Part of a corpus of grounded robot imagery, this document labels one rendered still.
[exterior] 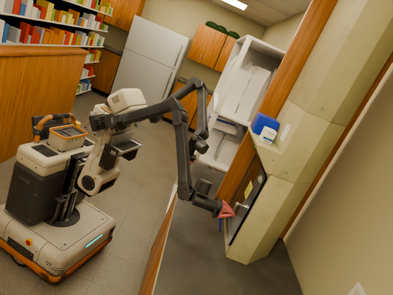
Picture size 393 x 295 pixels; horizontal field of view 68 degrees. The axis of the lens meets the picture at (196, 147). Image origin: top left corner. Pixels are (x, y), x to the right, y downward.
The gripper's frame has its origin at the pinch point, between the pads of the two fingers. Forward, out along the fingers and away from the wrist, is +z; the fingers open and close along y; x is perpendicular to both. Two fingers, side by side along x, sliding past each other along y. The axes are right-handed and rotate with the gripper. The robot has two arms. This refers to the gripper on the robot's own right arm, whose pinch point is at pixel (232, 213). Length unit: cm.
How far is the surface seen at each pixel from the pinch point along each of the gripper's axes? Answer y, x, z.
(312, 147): -5.8, -44.1, 16.0
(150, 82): 484, 37, -132
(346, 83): -6, -72, 15
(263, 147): -5.4, -36.5, -2.5
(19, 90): 142, 33, -190
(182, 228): 3.9, 20.0, -18.5
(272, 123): 13.7, -44.5, 1.8
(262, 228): -5.4, -0.8, 14.0
